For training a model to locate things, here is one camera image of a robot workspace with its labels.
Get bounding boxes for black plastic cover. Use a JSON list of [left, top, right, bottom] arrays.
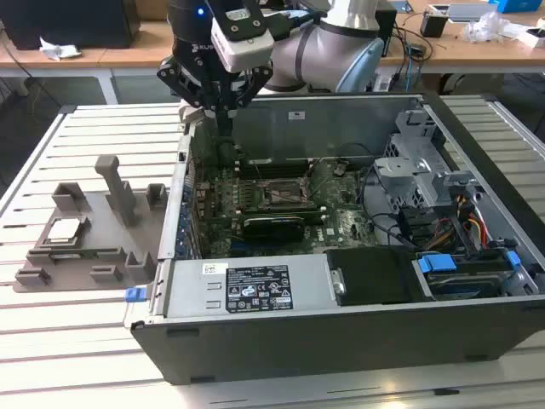
[[325, 246, 427, 308]]

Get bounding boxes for blue box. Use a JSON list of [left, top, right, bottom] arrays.
[[487, 0, 545, 14]]

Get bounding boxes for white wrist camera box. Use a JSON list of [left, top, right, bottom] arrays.
[[204, 0, 276, 74]]

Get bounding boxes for open black PC case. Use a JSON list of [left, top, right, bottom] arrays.
[[122, 89, 545, 387]]

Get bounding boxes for CPU with silver top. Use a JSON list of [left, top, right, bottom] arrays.
[[45, 219, 85, 243]]

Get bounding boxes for wooden desk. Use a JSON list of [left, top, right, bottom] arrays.
[[97, 19, 176, 103], [378, 0, 545, 76], [0, 42, 116, 106]]

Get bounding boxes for blue disk carrier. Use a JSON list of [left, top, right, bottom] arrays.
[[416, 252, 458, 274]]

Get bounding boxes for grey case release handle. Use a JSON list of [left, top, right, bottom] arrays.
[[178, 100, 214, 125]]

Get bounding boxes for crumpled white paper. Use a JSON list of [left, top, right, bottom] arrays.
[[38, 35, 83, 61]]

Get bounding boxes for hard disk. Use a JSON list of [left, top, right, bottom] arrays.
[[425, 272, 502, 299]]

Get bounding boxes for grey tray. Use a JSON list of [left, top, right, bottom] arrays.
[[448, 3, 500, 23]]

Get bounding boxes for silver power supply with label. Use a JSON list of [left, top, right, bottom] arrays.
[[161, 256, 344, 321]]

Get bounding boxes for crumpled clear plastic bag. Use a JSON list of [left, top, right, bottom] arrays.
[[462, 11, 519, 44]]

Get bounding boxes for CPU socket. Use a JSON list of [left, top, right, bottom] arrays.
[[260, 175, 314, 210]]

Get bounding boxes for coloured wire bundle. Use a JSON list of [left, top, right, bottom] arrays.
[[450, 193, 490, 251]]

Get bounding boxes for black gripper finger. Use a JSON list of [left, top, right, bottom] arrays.
[[155, 54, 227, 138], [224, 62, 274, 138]]

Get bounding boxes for black graphics card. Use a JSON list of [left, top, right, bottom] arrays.
[[241, 214, 307, 247]]

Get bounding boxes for black RAM slot bank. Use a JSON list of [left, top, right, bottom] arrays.
[[236, 158, 310, 179], [232, 202, 330, 226]]

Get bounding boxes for grey parts rack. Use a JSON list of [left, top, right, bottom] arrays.
[[14, 154, 170, 294]]

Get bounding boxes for silver metal drive cage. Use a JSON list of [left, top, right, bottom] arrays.
[[373, 108, 486, 212]]

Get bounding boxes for large black box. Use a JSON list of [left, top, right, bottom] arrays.
[[0, 0, 141, 51]]

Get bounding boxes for green motherboard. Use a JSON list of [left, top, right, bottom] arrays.
[[190, 158, 387, 260]]

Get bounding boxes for black cable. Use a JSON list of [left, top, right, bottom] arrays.
[[359, 165, 421, 252]]

